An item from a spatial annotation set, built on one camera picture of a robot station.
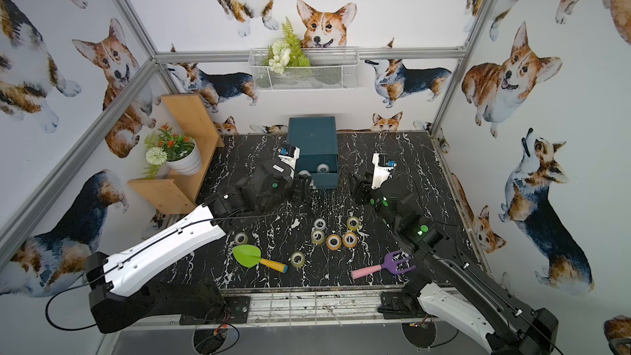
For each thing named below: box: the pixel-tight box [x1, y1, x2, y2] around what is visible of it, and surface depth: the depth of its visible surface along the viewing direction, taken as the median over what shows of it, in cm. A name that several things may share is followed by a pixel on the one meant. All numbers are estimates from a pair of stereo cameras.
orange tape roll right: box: [341, 231, 359, 249], surface depth 90 cm
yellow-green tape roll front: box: [290, 250, 306, 268], surface depth 85 cm
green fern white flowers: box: [262, 16, 312, 75], surface depth 82 cm
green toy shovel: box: [232, 244, 289, 274], surface depth 85 cm
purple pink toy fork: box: [351, 250, 417, 278], surface depth 84 cm
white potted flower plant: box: [142, 124, 203, 180], surface depth 92 cm
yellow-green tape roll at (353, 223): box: [346, 216, 361, 231], surface depth 94 cm
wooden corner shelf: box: [128, 92, 226, 215], surface depth 95 cm
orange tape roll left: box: [326, 234, 342, 251], surface depth 89 cm
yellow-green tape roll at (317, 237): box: [310, 230, 325, 245], surface depth 90 cm
